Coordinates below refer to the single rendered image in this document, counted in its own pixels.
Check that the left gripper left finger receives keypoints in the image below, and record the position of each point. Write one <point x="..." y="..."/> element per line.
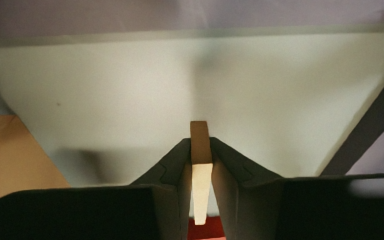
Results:
<point x="156" y="208"/>

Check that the red wedge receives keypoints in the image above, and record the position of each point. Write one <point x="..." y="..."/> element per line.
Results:
<point x="211" y="230"/>

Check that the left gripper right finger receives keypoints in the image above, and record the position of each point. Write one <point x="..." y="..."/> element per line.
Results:
<point x="256" y="203"/>

